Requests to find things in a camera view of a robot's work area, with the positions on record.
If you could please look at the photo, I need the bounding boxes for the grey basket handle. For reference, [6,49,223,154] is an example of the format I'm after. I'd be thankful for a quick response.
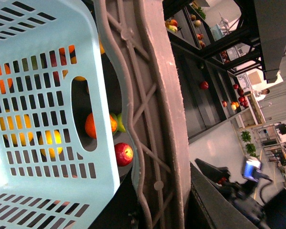
[93,0,191,229]

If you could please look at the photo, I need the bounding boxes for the light teal shopping basket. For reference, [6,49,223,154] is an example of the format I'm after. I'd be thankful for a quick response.
[0,0,120,229]

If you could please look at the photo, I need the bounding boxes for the black metal shelf rack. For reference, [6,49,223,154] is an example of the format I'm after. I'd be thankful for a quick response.
[163,0,286,144]

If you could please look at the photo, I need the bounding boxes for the red apple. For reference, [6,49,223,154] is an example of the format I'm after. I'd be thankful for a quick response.
[114,143,133,167]

